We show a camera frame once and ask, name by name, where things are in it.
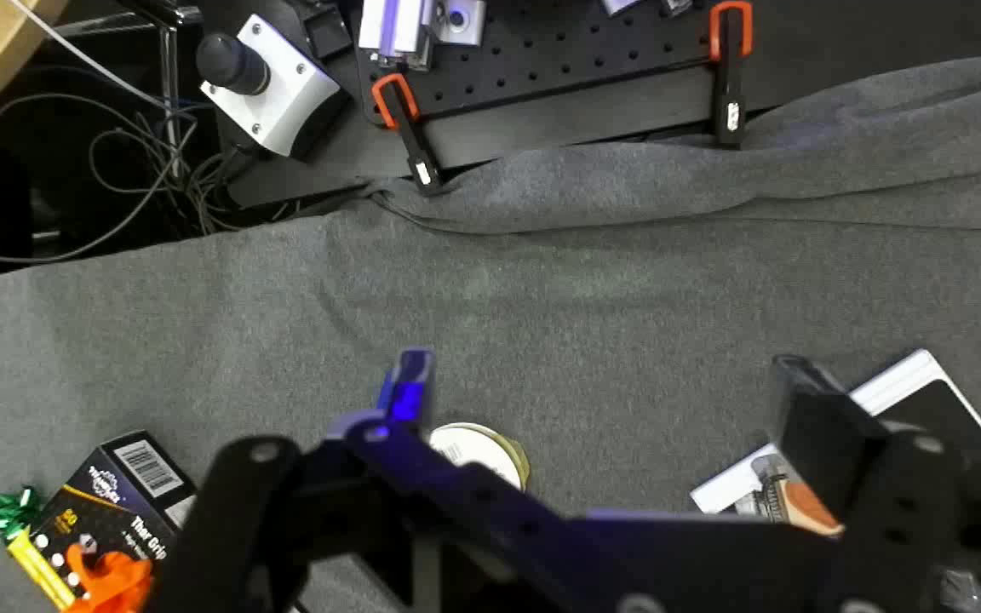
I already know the white-framed black tablet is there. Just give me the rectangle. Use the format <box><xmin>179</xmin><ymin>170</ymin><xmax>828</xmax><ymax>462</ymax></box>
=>
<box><xmin>687</xmin><ymin>348</ymin><xmax>981</xmax><ymax>537</ymax></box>

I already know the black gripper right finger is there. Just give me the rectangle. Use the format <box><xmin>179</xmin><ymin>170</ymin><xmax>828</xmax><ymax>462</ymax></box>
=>
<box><xmin>767</xmin><ymin>349</ymin><xmax>894</xmax><ymax>528</ymax></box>

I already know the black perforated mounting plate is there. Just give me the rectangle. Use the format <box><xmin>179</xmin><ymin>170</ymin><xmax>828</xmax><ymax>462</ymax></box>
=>
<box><xmin>396</xmin><ymin>0</ymin><xmax>746</xmax><ymax>119</ymax></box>

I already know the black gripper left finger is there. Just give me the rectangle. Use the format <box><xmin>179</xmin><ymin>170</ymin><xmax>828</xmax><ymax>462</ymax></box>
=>
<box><xmin>332</xmin><ymin>345</ymin><xmax>440</xmax><ymax>449</ymax></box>

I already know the black glove box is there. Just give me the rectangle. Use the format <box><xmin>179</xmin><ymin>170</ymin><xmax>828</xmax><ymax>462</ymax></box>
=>
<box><xmin>12</xmin><ymin>428</ymin><xmax>203</xmax><ymax>613</ymax></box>

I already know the clear box with orange contents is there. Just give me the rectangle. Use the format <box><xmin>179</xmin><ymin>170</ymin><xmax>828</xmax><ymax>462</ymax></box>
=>
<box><xmin>753</xmin><ymin>455</ymin><xmax>849</xmax><ymax>537</ymax></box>

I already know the white ribbon spool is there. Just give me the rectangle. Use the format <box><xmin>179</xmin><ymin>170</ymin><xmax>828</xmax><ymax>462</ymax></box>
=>
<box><xmin>425</xmin><ymin>419</ymin><xmax>534</xmax><ymax>492</ymax></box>

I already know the white emergency stop box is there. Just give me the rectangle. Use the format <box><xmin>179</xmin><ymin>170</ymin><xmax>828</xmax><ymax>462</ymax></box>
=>
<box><xmin>196</xmin><ymin>9</ymin><xmax>347</xmax><ymax>159</ymax></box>

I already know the green gift bow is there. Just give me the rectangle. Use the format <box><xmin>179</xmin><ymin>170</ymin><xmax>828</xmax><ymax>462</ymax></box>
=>
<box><xmin>0</xmin><ymin>484</ymin><xmax>47</xmax><ymax>546</ymax></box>

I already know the orange-handled black clamp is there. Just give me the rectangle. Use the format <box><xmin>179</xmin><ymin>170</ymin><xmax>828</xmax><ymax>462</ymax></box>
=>
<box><xmin>702</xmin><ymin>0</ymin><xmax>759</xmax><ymax>151</ymax></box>
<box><xmin>368</xmin><ymin>71</ymin><xmax>449</xmax><ymax>197</ymax></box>

